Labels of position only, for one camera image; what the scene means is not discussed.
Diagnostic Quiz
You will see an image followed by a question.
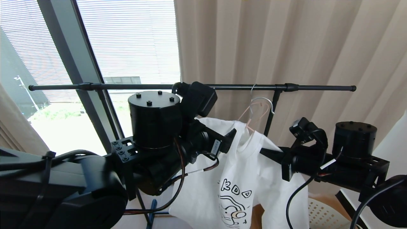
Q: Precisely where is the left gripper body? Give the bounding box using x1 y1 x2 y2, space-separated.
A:
181 122 238 163

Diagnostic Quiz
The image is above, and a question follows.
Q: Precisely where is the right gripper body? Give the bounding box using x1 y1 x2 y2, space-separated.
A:
281 146 334 182

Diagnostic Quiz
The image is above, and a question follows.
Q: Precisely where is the white garment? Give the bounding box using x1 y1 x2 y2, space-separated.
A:
169 117 310 229

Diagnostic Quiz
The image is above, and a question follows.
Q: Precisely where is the pink clothes hanger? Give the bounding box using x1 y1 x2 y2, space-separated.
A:
244 96 275 133
237 84 270 128

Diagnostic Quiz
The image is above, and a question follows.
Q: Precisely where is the white laundry basket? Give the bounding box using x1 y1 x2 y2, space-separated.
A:
307 197 361 229

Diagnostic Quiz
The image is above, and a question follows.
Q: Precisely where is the black clothes rack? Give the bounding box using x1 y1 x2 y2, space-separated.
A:
29 83 357 229

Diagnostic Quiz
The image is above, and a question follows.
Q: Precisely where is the beige curtain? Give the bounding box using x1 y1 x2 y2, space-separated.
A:
174 0 407 196
0 83 50 156

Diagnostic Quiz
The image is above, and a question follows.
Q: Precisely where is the black cable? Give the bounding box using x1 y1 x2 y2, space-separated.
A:
45 149 107 166
286 174 407 229

